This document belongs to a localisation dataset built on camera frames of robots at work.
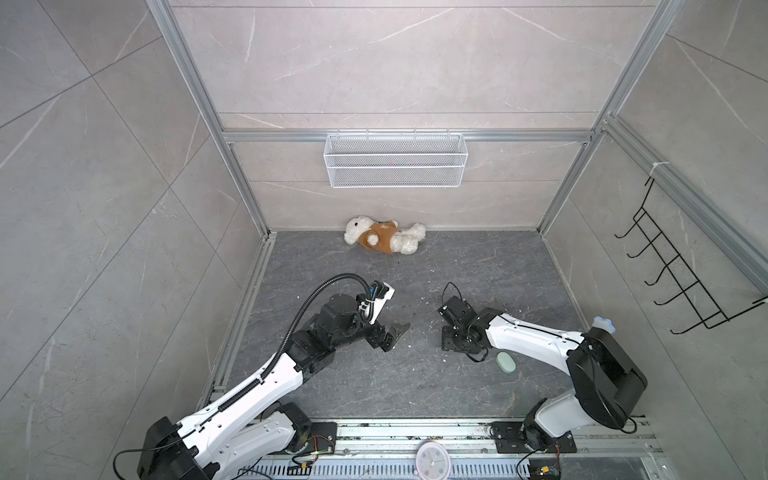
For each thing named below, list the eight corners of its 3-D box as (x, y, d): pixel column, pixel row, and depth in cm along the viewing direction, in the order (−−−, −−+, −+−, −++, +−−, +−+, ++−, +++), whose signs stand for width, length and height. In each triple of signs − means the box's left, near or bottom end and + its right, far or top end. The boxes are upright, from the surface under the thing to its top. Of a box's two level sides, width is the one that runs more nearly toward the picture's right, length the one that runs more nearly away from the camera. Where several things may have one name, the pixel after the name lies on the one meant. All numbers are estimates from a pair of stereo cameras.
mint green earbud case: (499, 373, 86) (502, 369, 84) (495, 355, 89) (497, 351, 87) (514, 373, 86) (518, 369, 84) (509, 355, 90) (513, 351, 87)
